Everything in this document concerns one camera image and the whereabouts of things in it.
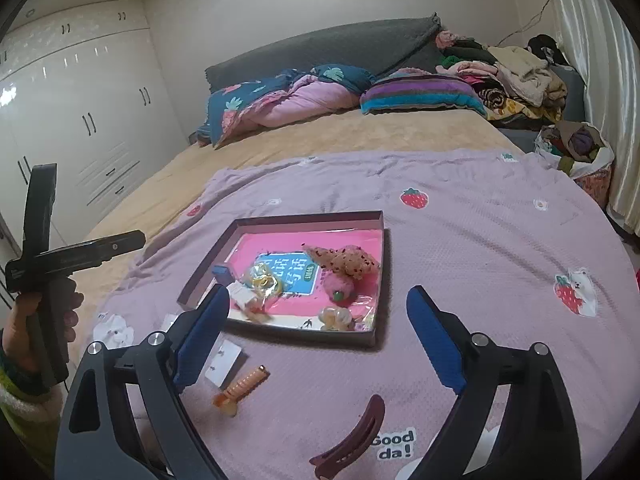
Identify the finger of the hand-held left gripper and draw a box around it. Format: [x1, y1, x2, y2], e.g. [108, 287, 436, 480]
[75, 230, 147, 267]

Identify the person's left hand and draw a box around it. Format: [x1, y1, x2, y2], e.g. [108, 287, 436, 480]
[2, 290, 85, 366]

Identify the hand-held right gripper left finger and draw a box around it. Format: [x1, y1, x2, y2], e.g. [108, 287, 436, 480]
[54, 284, 232, 480]

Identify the dark brown shallow box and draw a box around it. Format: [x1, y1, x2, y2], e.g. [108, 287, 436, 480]
[177, 211, 386, 348]

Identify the maroon hair claw clip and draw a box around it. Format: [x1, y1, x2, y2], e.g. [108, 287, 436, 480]
[309, 394, 387, 480]

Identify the person's left forearm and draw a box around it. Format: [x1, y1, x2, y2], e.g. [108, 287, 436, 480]
[0, 345, 66, 463]

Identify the white wardrobe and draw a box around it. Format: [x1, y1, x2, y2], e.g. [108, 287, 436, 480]
[0, 2, 193, 311]

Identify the yellow hair ties packet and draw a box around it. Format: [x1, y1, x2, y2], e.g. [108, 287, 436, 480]
[245, 265, 285, 306]

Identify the purple printed blanket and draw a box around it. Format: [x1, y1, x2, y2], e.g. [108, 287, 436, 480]
[92, 150, 640, 480]

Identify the white card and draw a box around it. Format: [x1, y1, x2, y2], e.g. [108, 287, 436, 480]
[205, 339, 244, 387]

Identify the pink pompom hair clip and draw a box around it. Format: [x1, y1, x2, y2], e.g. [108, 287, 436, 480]
[324, 272, 357, 305]

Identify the black wall cable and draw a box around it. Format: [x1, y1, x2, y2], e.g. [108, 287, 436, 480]
[497, 0, 551, 46]

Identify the white hair claw clip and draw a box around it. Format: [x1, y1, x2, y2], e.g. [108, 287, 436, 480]
[227, 282, 266, 317]

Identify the beige polka dot bow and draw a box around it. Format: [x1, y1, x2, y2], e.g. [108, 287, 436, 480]
[304, 243, 382, 281]

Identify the beige bed sheet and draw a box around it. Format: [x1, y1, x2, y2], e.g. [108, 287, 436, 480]
[75, 107, 526, 341]

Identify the orange lobster hair clip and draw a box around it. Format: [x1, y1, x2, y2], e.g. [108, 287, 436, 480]
[212, 366, 271, 417]

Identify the translucent yellow claw clip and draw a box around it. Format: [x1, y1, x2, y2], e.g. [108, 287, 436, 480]
[319, 306, 357, 332]

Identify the pile of clothes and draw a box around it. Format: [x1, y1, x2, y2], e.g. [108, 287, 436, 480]
[435, 30, 586, 133]

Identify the blue and pink floral quilt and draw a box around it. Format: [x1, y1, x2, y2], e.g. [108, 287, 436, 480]
[196, 63, 378, 148]

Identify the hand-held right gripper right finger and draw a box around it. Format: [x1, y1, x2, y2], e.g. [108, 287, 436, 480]
[406, 285, 583, 480]

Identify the grey headboard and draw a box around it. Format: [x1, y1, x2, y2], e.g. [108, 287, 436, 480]
[204, 14, 443, 93]

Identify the bag of clothes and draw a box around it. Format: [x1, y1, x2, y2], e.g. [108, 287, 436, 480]
[534, 120, 616, 206]

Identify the cream curtain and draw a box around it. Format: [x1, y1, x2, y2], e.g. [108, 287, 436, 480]
[542, 0, 640, 241]

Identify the striped pillow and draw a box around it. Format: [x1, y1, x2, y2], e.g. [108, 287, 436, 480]
[360, 72, 488, 118]

